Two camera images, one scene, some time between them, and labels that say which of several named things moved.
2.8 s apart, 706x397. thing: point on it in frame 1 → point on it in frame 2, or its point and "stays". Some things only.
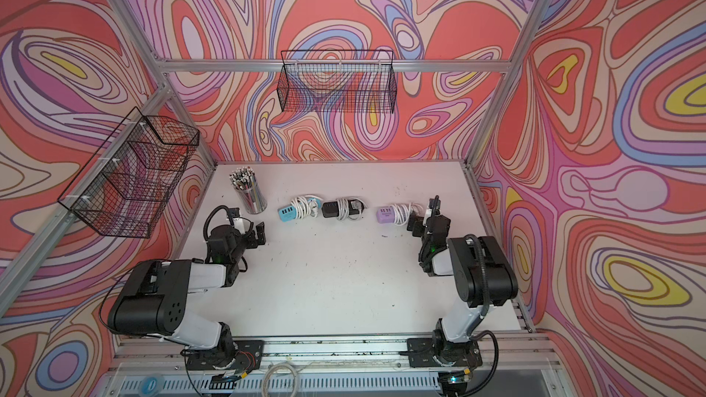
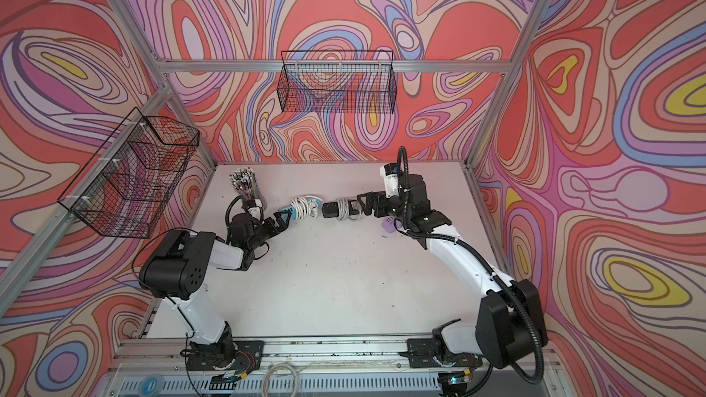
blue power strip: x=302 y=208 stays
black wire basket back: x=342 y=81 stays
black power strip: x=331 y=209 stays
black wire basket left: x=126 y=187 stays
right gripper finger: x=415 y=224 → x=379 y=209
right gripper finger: x=435 y=204 → x=372 y=198
